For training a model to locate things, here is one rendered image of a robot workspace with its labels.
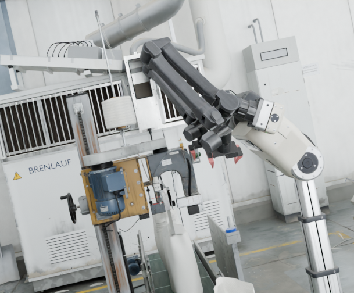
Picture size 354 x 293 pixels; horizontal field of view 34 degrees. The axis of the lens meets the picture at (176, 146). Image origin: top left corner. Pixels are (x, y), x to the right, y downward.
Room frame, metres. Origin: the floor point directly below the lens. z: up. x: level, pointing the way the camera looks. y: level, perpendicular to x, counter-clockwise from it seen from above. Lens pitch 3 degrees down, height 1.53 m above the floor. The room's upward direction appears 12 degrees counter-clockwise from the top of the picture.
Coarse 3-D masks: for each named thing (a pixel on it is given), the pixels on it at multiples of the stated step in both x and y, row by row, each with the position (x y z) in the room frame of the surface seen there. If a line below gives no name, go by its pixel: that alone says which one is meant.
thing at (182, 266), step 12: (168, 216) 3.86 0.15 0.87; (168, 228) 3.66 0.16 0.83; (180, 228) 3.60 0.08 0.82; (168, 240) 3.49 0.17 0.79; (180, 240) 3.46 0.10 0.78; (168, 252) 3.49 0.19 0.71; (180, 252) 3.44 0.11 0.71; (192, 252) 3.47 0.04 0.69; (168, 264) 3.56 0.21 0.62; (180, 264) 3.43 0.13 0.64; (192, 264) 3.45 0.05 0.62; (180, 276) 3.44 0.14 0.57; (192, 276) 3.44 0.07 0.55; (180, 288) 3.44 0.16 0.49; (192, 288) 3.44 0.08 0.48
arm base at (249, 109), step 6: (246, 102) 2.29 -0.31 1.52; (252, 102) 2.29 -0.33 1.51; (258, 102) 2.28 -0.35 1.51; (240, 108) 2.28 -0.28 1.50; (246, 108) 2.28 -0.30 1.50; (252, 108) 2.27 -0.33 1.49; (258, 108) 2.27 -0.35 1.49; (240, 114) 2.29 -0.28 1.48; (246, 114) 2.27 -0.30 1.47; (252, 114) 2.27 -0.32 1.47; (258, 114) 2.27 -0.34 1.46; (246, 120) 2.32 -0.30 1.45; (252, 120) 2.28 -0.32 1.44; (252, 126) 2.27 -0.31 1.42
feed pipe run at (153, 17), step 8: (152, 0) 5.61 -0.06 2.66; (160, 0) 5.51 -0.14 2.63; (168, 0) 5.47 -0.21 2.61; (176, 0) 5.47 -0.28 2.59; (184, 0) 5.55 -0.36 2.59; (144, 8) 5.59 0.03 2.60; (152, 8) 5.54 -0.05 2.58; (160, 8) 5.51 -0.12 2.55; (168, 8) 5.49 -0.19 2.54; (176, 8) 5.52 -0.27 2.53; (144, 16) 5.58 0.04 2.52; (152, 16) 5.55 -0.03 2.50; (160, 16) 5.54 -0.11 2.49; (168, 16) 5.56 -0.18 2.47; (152, 24) 5.62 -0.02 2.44
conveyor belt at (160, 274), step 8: (152, 256) 4.89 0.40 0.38; (152, 264) 4.63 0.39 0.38; (160, 264) 4.58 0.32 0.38; (200, 264) 4.32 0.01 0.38; (152, 272) 4.38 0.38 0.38; (160, 272) 4.33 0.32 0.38; (200, 272) 4.10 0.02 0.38; (160, 280) 4.11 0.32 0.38; (168, 280) 4.07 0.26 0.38; (208, 280) 3.86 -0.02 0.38; (160, 288) 3.91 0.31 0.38; (168, 288) 3.87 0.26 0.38; (208, 288) 3.69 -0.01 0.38
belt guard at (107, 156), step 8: (136, 144) 3.16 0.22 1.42; (144, 144) 3.16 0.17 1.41; (152, 144) 3.20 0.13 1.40; (160, 144) 3.24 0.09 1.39; (104, 152) 2.98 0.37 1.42; (112, 152) 3.00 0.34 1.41; (120, 152) 3.04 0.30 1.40; (128, 152) 3.08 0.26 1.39; (136, 152) 3.11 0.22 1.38; (88, 160) 2.98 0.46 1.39; (96, 160) 2.97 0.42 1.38; (104, 160) 2.97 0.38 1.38
